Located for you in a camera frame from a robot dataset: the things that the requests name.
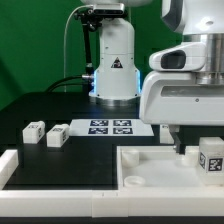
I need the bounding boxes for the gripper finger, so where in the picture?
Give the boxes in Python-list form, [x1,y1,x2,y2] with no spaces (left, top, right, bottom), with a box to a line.
[169,125,185,155]

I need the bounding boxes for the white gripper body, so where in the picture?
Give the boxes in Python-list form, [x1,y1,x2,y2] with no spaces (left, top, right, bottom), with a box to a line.
[139,71,224,126]

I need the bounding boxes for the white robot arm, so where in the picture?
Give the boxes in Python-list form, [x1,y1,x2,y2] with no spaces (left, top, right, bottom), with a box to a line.
[81,0,224,136]

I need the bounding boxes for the white marker sheet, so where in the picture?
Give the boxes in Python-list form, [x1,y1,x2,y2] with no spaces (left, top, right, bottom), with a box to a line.
[70,119,154,137]

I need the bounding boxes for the white U-shaped fence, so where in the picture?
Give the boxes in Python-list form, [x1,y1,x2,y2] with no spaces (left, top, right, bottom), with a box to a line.
[0,150,224,217]

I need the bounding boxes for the black cable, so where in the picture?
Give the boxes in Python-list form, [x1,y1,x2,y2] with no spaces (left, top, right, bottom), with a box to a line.
[44,75,93,93]

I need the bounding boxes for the grey thin cable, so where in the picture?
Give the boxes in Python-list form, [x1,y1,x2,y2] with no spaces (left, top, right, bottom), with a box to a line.
[62,4,88,93]

